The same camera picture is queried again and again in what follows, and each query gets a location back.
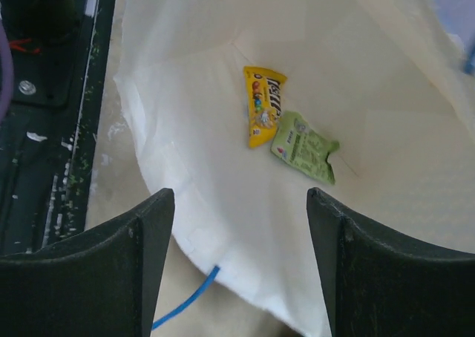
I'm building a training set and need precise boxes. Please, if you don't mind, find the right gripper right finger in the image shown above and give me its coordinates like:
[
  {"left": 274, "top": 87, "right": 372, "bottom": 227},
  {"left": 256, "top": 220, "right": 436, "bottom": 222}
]
[{"left": 307, "top": 188, "right": 474, "bottom": 336}]

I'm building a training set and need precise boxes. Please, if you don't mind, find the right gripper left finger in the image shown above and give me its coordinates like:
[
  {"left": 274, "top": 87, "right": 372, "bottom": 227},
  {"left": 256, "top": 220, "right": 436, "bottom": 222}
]
[{"left": 1, "top": 189, "right": 174, "bottom": 336}]

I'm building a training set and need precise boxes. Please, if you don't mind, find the green snack pack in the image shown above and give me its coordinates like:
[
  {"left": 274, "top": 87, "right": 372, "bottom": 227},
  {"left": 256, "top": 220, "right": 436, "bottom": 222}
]
[{"left": 271, "top": 111, "right": 340, "bottom": 185}]

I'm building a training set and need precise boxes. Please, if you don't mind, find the yellow M&M's packet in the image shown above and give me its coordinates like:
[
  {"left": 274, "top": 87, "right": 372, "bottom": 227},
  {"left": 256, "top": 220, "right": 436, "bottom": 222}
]
[{"left": 243, "top": 66, "right": 287, "bottom": 148}]

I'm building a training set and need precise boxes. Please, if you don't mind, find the blue checkered paper bag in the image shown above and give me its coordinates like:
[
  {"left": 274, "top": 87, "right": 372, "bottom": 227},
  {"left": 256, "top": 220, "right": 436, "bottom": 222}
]
[{"left": 115, "top": 0, "right": 474, "bottom": 336}]

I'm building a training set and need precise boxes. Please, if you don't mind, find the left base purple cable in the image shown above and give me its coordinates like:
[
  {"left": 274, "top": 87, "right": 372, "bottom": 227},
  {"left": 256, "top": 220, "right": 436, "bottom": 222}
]
[{"left": 0, "top": 24, "right": 16, "bottom": 122}]

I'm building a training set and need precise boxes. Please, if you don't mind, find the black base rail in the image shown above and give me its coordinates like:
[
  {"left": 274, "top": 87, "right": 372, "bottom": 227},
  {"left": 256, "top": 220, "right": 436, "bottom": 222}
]
[{"left": 1, "top": 0, "right": 116, "bottom": 255}]

